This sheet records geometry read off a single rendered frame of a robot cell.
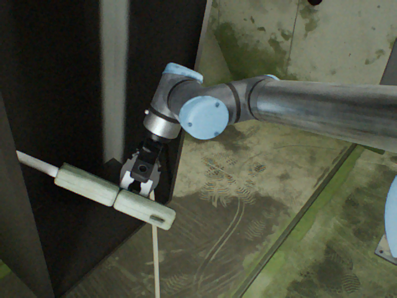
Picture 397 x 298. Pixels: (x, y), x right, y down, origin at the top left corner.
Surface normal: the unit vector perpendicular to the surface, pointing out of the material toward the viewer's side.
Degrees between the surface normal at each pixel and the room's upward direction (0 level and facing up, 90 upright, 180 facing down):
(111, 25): 102
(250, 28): 90
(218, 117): 86
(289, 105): 77
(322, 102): 61
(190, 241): 0
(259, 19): 90
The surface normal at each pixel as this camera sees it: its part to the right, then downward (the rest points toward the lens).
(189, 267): 0.01, -0.78
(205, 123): 0.33, 0.53
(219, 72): 0.66, -0.10
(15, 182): 0.79, 0.53
